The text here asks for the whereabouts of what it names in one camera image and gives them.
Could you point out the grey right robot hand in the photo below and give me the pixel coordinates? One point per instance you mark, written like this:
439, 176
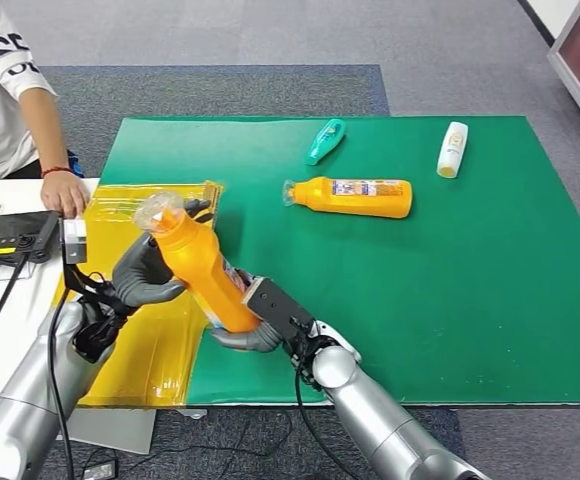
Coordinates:
255, 341

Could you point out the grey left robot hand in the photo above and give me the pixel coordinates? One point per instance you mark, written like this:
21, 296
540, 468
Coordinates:
137, 275

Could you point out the orange bottle with clear cap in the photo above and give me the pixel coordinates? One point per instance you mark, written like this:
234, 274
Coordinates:
200, 265
360, 199

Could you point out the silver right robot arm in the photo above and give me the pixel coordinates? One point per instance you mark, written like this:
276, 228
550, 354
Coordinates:
385, 424

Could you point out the person's forearm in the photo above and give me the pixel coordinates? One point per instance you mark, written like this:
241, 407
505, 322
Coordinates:
45, 129

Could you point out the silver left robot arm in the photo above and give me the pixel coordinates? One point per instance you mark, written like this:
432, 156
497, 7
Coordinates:
30, 397

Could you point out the teal plastic bottle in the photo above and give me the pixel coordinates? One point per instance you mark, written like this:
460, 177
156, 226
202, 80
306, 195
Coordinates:
325, 142

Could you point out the white plastic bottle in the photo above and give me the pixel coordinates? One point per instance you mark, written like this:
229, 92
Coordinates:
452, 149

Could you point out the yellow plastic-wrapped board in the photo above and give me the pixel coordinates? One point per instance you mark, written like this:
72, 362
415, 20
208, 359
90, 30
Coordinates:
155, 358

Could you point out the person's hand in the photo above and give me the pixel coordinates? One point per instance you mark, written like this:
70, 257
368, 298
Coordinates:
65, 193

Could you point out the blue black chair part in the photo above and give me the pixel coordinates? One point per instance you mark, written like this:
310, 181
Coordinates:
75, 166

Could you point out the black device with antenna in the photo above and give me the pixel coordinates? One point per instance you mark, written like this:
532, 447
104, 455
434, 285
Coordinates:
15, 235

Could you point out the grey power adapter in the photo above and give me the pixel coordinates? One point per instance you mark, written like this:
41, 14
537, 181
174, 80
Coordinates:
100, 472

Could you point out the dark grey floor rug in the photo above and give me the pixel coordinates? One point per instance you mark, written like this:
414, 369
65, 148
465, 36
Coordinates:
220, 93

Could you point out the green table mat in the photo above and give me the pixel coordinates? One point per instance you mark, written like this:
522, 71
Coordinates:
470, 278

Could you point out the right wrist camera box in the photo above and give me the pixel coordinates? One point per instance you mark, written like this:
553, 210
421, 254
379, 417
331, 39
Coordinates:
280, 308

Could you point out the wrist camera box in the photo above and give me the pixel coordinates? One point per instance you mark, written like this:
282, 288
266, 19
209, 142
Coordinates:
74, 240
280, 308

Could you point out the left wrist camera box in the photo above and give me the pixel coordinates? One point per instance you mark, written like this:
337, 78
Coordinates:
74, 240

